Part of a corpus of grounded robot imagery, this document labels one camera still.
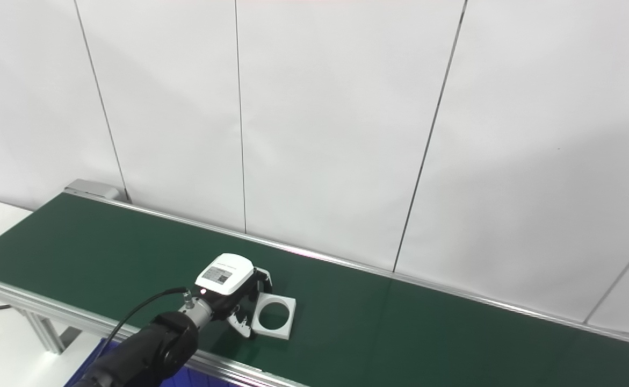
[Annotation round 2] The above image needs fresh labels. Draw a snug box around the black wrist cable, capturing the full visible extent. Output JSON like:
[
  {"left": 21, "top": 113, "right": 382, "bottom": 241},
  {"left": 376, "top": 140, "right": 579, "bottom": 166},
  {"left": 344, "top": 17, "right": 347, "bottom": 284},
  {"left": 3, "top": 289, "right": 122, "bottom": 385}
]
[{"left": 94, "top": 286, "right": 191, "bottom": 355}]

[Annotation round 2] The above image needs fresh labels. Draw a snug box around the aluminium conveyor leg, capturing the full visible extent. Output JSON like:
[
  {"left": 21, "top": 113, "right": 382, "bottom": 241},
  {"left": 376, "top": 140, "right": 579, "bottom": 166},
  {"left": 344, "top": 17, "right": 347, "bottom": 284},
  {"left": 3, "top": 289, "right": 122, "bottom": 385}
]
[{"left": 21, "top": 309, "right": 63, "bottom": 355}]

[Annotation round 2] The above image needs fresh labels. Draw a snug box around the green conveyor belt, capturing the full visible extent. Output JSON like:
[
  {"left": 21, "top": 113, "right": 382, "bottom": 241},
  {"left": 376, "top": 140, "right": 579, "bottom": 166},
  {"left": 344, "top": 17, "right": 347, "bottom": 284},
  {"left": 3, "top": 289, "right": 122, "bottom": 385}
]
[{"left": 0, "top": 179, "right": 629, "bottom": 387}]

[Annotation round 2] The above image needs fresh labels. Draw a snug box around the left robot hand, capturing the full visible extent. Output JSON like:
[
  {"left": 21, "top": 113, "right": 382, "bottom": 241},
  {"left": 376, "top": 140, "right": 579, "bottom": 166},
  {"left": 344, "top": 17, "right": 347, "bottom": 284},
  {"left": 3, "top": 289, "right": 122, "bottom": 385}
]
[{"left": 195, "top": 253, "right": 273, "bottom": 339}]

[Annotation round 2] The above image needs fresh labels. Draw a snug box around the white square part with hole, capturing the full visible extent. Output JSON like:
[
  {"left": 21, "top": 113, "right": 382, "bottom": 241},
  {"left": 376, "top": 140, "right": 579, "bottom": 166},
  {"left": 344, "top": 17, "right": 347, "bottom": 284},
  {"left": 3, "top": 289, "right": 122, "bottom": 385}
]
[{"left": 251, "top": 293, "right": 297, "bottom": 340}]

